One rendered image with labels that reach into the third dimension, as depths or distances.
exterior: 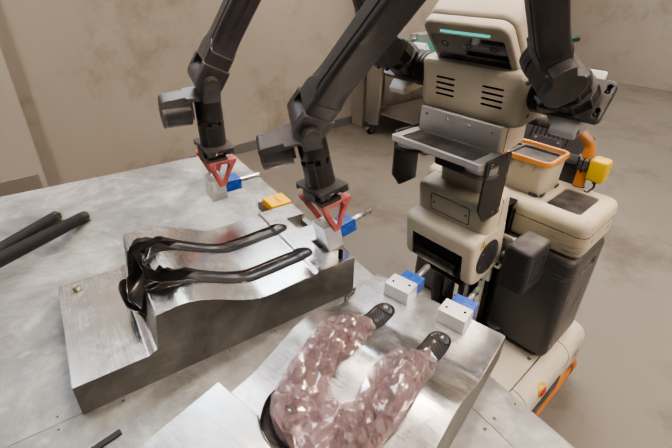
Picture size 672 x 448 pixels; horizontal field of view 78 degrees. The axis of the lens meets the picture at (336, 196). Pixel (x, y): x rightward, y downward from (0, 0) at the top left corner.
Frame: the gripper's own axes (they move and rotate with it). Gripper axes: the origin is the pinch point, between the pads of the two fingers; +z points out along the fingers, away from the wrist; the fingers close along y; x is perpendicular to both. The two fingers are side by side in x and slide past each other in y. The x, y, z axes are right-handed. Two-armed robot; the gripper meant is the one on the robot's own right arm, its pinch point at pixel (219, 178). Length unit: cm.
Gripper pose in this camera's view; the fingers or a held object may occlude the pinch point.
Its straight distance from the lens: 103.0
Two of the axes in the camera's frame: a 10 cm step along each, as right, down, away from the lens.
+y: 5.5, 4.1, -7.2
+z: 0.0, 8.7, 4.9
